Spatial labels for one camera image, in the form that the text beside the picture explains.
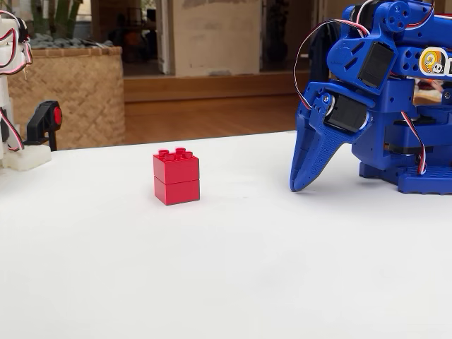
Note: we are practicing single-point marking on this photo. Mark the woven basket planter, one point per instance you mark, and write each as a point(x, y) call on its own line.
point(77, 99)

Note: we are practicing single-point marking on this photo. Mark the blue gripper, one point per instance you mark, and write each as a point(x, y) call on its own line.
point(344, 114)

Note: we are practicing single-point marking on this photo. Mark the green plant stems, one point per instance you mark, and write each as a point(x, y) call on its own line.
point(63, 17)

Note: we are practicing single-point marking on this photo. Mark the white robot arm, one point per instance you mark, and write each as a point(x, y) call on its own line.
point(7, 53)

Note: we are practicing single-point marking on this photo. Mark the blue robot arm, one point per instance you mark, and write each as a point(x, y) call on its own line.
point(399, 102)

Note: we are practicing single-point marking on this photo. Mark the grey pebble layer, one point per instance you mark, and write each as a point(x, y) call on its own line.
point(67, 42)

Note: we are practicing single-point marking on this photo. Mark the black clamp with red knob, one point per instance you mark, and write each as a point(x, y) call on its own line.
point(40, 121)

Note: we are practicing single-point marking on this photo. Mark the small red cube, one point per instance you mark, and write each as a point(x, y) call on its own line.
point(176, 178)

